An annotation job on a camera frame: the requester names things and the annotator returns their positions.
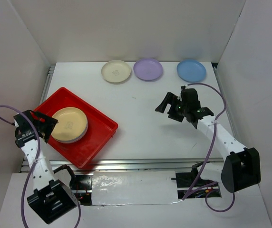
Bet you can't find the white foil-edged panel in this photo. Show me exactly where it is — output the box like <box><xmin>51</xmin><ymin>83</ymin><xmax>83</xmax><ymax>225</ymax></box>
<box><xmin>91</xmin><ymin>171</ymin><xmax>179</xmax><ymax>206</ymax></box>

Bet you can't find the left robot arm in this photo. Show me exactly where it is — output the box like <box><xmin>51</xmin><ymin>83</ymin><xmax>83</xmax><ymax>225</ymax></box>
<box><xmin>14</xmin><ymin>110</ymin><xmax>78</xmax><ymax>224</ymax></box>

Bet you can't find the aluminium front rail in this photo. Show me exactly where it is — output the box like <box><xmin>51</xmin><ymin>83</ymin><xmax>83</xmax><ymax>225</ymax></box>
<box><xmin>19</xmin><ymin>158</ymin><xmax>224</xmax><ymax>173</ymax></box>

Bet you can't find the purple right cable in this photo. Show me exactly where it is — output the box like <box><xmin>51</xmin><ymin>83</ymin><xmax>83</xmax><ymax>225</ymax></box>
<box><xmin>182</xmin><ymin>83</ymin><xmax>236</xmax><ymax>212</ymax></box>

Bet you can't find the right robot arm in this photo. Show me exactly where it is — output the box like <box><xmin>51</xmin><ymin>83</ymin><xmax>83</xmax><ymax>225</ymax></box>
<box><xmin>155</xmin><ymin>86</ymin><xmax>261</xmax><ymax>193</ymax></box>

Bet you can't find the purple plate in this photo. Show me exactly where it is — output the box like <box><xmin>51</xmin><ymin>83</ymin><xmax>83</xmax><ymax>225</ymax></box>
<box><xmin>133</xmin><ymin>58</ymin><xmax>164</xmax><ymax>81</ymax></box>
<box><xmin>58</xmin><ymin>135</ymin><xmax>84</xmax><ymax>144</ymax></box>

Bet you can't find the cream plate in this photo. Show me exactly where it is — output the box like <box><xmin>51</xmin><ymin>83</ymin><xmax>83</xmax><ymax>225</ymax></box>
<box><xmin>101</xmin><ymin>60</ymin><xmax>132</xmax><ymax>84</ymax></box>

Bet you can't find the orange plate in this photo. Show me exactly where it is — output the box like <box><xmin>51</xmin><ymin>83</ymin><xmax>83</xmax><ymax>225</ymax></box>
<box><xmin>51</xmin><ymin>107</ymin><xmax>88</xmax><ymax>143</ymax></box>

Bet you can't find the red plastic bin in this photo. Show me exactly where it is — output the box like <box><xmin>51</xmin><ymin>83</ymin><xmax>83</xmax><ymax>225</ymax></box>
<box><xmin>35</xmin><ymin>87</ymin><xmax>118</xmax><ymax>168</ymax></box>

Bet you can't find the blue plate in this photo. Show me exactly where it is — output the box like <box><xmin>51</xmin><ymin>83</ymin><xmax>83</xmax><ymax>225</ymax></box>
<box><xmin>176</xmin><ymin>59</ymin><xmax>207</xmax><ymax>83</ymax></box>

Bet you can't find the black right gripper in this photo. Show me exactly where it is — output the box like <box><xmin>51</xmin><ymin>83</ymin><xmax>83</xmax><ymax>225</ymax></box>
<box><xmin>155</xmin><ymin>92</ymin><xmax>189</xmax><ymax>122</ymax></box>

